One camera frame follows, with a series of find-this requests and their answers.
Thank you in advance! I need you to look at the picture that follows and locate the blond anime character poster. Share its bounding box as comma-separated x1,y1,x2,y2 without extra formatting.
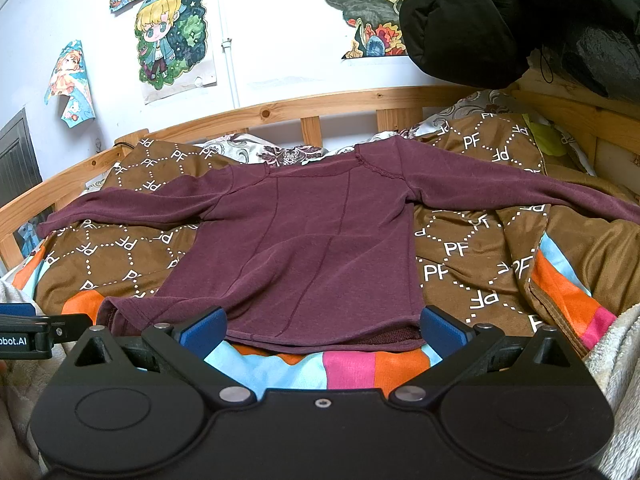
134,0,217,104

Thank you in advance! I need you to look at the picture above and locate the yellow-green cloth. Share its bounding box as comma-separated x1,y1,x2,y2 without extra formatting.
523,114,567,157

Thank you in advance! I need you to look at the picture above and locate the black puffy jacket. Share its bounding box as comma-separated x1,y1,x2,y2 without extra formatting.
400,0,639,102

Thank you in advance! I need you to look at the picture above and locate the colourful striped bedsheet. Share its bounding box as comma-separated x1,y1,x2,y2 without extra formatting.
1,226,616,394

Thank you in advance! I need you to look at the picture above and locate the white floral pillow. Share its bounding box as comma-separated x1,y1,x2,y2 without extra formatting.
198,90,509,167

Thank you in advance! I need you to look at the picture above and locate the maroon long-sleeve shirt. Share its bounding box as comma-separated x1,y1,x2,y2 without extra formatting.
37,136,639,352

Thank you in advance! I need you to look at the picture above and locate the curled blue anime poster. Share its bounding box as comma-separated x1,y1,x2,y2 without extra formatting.
44,40,96,128

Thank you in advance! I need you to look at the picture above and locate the beige fleece blanket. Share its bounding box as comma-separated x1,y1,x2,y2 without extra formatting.
585,304,640,479

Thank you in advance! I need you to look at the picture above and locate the white wall conduit pipe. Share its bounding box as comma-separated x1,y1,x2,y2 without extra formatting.
221,38,241,108

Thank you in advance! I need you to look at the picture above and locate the brown PF patterned blanket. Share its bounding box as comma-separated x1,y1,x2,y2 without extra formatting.
46,114,639,351

